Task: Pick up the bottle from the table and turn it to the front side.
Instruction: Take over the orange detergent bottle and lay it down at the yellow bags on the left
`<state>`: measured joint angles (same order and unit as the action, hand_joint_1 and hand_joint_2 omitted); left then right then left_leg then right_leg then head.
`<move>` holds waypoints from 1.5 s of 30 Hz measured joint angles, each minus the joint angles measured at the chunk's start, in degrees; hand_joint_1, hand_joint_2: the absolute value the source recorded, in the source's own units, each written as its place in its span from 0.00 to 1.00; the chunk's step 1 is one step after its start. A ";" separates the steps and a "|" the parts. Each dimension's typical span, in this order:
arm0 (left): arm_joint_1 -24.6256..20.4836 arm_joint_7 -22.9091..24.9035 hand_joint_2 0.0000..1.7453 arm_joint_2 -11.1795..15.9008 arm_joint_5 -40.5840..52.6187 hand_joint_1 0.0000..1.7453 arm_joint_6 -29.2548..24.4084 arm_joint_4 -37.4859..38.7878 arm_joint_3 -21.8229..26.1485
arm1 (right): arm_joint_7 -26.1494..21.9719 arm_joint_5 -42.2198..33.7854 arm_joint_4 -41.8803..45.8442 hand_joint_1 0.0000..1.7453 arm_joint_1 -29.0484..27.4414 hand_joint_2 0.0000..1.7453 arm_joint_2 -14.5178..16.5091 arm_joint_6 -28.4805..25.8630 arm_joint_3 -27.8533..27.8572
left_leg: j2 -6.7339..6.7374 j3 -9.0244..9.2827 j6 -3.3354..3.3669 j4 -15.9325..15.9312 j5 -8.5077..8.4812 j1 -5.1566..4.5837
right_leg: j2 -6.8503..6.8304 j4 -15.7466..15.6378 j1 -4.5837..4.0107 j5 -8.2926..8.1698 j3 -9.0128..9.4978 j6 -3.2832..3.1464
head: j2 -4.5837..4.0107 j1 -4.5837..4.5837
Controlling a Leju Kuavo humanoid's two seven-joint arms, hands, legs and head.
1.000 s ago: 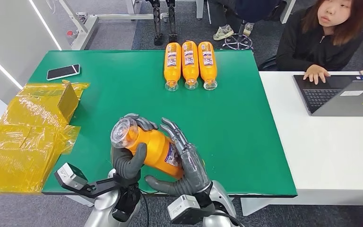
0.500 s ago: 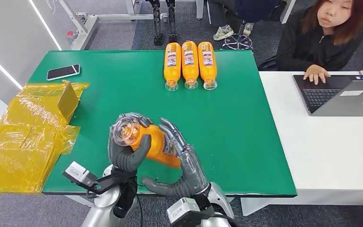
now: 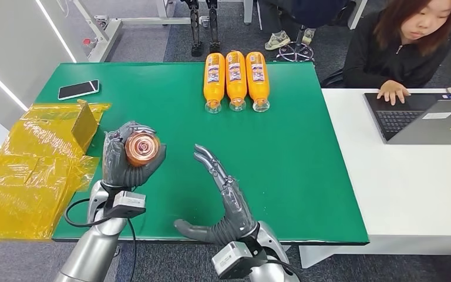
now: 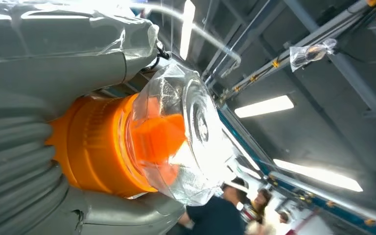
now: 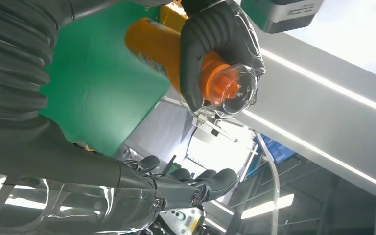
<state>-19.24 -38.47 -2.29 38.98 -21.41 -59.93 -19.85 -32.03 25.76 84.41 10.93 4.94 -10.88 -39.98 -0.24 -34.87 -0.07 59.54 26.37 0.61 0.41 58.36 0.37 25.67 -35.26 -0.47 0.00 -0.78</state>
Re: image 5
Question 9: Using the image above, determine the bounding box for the green table mat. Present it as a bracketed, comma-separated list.
[40, 6, 172, 159]

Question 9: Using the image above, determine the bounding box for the white device with yellow label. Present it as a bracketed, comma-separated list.
[160, 207, 208, 235]

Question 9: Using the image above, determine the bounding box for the yellow plastic wrapped box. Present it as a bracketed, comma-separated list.
[159, 0, 188, 33]

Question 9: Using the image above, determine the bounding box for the blue sheet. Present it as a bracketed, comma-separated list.
[255, 134, 296, 165]

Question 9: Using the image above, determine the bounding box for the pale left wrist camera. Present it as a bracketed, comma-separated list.
[240, 0, 326, 34]

